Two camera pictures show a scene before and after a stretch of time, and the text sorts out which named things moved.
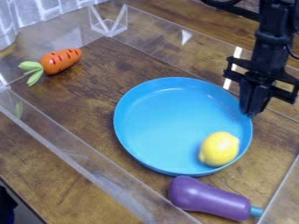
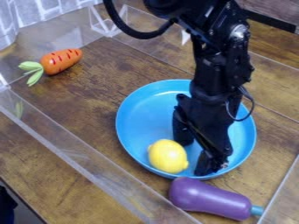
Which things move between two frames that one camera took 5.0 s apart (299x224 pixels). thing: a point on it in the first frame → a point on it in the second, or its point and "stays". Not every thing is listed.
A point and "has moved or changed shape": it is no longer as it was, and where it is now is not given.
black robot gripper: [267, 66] → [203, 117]
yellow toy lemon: [219, 149] has moved or changed shape
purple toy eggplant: [194, 194] stays
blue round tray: [164, 118] stays
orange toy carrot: [54, 62] stays
